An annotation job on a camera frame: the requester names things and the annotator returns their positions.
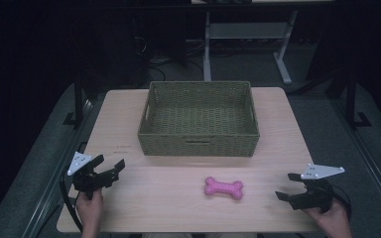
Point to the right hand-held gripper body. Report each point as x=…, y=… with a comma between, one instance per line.
x=314, y=195

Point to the person's right hand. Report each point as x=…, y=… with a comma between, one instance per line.
x=332, y=221

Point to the person's left hand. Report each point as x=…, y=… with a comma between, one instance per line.
x=90, y=208

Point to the grey metal desk frame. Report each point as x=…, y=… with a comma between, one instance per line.
x=248, y=31

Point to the pink bone-shaped dog toy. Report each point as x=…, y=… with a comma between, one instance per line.
x=224, y=188

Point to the black metal post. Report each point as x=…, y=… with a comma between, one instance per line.
x=78, y=102
x=351, y=99

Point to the aluminium frame rail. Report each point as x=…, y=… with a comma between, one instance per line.
x=51, y=185
x=373, y=165

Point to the green woven basket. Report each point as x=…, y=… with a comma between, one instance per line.
x=198, y=119

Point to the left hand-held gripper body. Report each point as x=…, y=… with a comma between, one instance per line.
x=89, y=181

